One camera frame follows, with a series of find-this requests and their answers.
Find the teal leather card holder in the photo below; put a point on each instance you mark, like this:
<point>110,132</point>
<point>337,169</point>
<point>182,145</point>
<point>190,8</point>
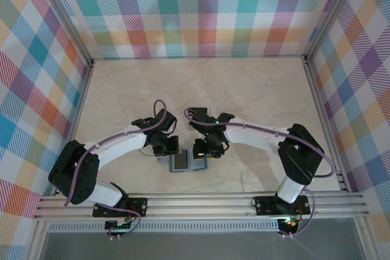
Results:
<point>199,165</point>

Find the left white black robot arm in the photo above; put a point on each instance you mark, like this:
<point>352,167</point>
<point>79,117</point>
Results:
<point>73,174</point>

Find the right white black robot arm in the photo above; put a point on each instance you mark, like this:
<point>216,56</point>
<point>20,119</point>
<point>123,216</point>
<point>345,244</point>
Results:
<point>301,156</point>

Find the small circuit board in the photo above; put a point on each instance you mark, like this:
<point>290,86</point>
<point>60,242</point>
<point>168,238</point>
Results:
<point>117,226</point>
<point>289,223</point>

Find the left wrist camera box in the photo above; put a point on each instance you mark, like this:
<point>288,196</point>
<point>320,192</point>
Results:
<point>169,121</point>

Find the long aluminium mounting rail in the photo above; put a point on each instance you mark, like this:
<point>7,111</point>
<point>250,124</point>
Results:
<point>198,205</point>

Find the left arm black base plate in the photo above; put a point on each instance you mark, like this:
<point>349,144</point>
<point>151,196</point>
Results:
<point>137,206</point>

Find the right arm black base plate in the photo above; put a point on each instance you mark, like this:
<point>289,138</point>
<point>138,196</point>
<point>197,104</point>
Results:
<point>265,205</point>

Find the aluminium side rail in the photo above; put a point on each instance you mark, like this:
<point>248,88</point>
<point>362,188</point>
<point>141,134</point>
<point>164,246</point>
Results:
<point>323,120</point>

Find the aluminium frame leg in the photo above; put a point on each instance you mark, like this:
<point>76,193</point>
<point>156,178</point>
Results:
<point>37,241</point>
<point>364,241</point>

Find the aluminium frame post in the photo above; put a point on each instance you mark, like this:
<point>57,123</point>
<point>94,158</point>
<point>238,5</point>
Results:
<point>333,13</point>
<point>65,16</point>

